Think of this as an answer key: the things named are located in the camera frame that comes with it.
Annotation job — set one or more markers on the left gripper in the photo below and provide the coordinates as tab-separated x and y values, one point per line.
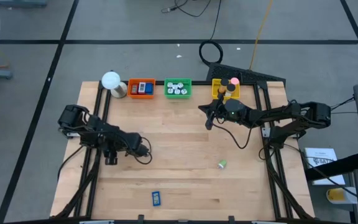
123	143

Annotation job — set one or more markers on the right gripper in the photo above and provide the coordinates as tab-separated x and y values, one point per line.
219	111

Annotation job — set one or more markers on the grey-blue white USB charger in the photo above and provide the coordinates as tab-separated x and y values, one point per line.
175	86

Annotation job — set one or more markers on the purple white USB charger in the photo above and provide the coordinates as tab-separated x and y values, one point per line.
170	91

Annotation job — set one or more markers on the light blue USB charger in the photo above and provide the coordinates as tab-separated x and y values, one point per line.
170	84

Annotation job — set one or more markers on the blue staples box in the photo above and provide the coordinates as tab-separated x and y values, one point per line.
148	88

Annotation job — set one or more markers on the red staples box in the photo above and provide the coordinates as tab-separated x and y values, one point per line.
134	89

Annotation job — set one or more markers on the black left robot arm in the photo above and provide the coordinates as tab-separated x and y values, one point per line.
82	124

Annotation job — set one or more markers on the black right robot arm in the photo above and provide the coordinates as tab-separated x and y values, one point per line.
284	113

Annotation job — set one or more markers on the yellow plastic basket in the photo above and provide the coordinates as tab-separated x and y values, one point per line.
215	93

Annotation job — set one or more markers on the green plastic basket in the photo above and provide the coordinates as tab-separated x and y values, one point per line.
177	96

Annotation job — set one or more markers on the small black white device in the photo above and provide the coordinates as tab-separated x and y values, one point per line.
71	135

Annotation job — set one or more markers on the black perforated panel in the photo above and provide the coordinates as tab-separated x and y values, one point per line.
247	74

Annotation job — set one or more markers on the blue plastic bin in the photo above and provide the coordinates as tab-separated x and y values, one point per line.
156	198

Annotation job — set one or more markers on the black table clamp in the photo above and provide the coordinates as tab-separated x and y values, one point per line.
140	218
231	218

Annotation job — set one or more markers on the orange plastic basket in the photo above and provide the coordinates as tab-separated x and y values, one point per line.
141	96

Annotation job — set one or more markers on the white mushroom table lamp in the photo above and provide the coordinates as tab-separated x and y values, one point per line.
110	80

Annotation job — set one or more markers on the white printed paper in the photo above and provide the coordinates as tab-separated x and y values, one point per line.
322	155

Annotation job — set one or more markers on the white yellow bottle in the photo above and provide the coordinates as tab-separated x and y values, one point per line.
337	195

